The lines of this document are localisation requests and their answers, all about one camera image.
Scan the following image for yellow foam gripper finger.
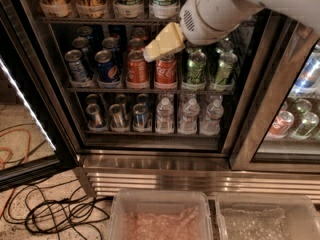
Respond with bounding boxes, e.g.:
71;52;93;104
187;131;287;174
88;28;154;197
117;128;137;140
143;40;174;62
156;22;185;54

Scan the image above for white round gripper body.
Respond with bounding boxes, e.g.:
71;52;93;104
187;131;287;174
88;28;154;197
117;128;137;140
179;0;262;45

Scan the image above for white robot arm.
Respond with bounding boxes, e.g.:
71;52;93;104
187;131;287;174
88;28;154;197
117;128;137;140
143;0;320;62

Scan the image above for red coca-cola can front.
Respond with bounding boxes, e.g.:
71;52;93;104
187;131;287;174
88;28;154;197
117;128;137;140
155;55;176;84

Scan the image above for orange soda can front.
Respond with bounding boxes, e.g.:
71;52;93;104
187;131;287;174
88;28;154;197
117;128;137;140
127;51;148;84

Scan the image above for green can front left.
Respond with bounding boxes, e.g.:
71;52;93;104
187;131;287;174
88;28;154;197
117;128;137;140
184;52;207;85

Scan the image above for blue pepsi can front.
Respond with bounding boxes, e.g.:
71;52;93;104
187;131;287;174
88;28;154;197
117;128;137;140
95;50;120;83

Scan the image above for small blue can bottom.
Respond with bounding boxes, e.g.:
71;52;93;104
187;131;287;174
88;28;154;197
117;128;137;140
133;103;149;128

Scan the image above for green can front right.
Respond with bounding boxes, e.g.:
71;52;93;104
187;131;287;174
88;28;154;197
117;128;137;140
213;52;238;85

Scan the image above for small can bottom middle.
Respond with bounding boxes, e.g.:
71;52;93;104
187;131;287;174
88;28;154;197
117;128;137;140
109;104;127;128

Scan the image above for silver blue can front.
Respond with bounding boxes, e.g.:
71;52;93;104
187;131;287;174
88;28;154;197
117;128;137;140
64;49;90;82

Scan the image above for small can bottom left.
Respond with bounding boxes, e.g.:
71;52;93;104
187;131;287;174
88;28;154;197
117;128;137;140
86;104;105;128

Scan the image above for orange can behind glass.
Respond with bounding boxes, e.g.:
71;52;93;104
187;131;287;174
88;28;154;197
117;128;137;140
268;111;294;136

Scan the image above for steel fridge base grille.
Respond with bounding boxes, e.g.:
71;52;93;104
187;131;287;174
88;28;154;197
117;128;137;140
73;154;320;204

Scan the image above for closed right fridge door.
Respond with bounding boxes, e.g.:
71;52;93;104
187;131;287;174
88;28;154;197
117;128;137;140
230;19;319;173

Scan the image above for open fridge glass door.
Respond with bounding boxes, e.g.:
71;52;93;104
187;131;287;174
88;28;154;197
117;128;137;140
0;0;76;191

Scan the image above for green can behind glass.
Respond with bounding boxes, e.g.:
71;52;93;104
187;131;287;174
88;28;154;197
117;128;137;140
291;112;319;139

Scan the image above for water bottle left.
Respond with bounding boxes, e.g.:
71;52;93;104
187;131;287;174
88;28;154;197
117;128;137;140
156;97;174;134

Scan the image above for water bottle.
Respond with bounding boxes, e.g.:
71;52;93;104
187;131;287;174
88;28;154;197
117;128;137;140
200;99;224;136
156;97;174;134
178;98;200;135

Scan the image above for water bottle middle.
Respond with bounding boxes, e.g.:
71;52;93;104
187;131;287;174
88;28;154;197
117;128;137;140
178;98;200;135

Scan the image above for water bottle right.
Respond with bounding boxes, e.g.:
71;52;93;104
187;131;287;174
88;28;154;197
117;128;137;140
200;99;224;136

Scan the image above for clear bin pink contents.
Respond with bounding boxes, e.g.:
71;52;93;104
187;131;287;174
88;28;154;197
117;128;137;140
107;189;214;240

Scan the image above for clear bin white contents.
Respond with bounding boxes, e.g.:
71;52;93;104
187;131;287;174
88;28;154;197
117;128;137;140
215;193;320;240

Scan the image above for middle wire shelf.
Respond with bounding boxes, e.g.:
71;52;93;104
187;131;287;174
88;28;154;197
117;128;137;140
66;87;234;95

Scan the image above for wire shelf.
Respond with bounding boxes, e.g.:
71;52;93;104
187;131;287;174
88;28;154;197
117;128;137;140
66;87;234;95
38;16;176;26

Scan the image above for top wire shelf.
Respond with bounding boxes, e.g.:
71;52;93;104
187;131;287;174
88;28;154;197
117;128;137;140
38;16;176;26

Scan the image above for orange cable on floor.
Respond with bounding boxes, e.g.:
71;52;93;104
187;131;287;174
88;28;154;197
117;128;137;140
0;127;32;218

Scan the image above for black cable on floor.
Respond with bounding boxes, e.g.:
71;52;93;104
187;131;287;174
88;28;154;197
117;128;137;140
2;175;113;240

